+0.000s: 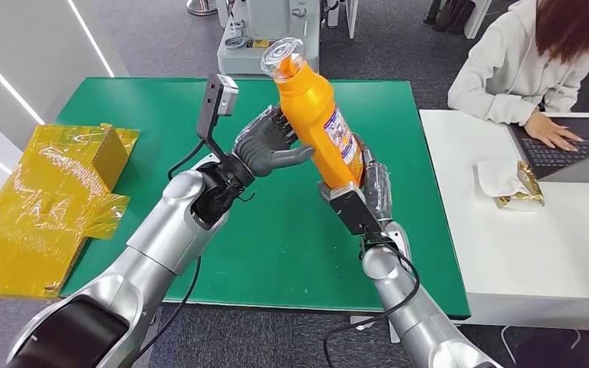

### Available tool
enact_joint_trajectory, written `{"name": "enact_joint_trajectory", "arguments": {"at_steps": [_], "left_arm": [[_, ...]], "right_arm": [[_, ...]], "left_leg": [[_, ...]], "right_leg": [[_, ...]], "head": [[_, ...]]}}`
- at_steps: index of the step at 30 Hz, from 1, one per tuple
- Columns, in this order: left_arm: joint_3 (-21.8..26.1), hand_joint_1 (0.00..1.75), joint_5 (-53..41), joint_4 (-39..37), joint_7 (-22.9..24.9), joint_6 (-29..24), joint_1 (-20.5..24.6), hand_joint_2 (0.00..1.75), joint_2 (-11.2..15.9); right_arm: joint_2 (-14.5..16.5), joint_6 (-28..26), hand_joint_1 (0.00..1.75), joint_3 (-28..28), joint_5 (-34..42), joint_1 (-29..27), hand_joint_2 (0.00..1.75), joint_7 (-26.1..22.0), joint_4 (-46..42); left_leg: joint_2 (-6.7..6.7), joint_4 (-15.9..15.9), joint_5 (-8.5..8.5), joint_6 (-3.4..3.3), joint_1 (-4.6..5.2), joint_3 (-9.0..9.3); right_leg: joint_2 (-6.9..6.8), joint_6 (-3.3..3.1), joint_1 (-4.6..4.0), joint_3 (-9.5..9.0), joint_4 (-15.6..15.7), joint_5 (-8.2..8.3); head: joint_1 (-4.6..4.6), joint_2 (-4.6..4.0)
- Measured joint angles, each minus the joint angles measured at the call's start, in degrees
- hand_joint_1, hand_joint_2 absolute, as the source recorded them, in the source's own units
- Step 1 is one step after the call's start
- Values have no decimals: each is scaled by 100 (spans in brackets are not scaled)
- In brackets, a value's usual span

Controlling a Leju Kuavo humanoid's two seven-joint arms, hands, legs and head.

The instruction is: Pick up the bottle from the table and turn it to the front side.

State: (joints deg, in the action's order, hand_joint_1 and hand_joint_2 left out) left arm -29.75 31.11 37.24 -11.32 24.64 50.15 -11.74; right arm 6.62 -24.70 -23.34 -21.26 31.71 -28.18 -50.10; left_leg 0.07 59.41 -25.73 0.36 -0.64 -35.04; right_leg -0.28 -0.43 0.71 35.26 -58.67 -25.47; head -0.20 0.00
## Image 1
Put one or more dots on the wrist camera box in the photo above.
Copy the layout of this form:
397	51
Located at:
355	211
215	104

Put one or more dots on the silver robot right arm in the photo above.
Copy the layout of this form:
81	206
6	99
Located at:
416	315

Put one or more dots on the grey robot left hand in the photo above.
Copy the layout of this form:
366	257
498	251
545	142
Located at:
264	147

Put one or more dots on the white paper napkin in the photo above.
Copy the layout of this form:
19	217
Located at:
497	178

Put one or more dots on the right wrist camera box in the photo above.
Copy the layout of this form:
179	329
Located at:
355	211

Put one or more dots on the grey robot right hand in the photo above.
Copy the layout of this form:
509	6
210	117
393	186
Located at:
378	188

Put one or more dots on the person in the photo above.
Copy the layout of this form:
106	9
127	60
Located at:
508	76

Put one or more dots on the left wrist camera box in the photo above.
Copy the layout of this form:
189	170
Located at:
215	104

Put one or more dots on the dark grey laptop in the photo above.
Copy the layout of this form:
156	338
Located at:
558	152

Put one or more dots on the white furniture panel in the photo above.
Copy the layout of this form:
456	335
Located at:
479	18
351	15

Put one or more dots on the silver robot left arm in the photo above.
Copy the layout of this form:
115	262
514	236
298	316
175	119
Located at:
162	238

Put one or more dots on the white table leg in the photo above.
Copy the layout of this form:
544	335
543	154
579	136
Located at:
361	323

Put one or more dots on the chrome stand base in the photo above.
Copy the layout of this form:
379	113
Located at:
202	7

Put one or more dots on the orange detergent bottle clear cap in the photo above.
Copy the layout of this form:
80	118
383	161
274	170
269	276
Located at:
309	112

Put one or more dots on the person's hand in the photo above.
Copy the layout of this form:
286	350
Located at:
548	132

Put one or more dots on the yellow taped cardboard box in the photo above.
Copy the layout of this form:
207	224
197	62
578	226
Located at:
40	218

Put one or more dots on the gold foil packet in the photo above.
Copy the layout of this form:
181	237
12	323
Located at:
531	190

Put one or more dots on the grey machine base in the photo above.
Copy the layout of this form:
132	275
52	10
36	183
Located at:
243	61

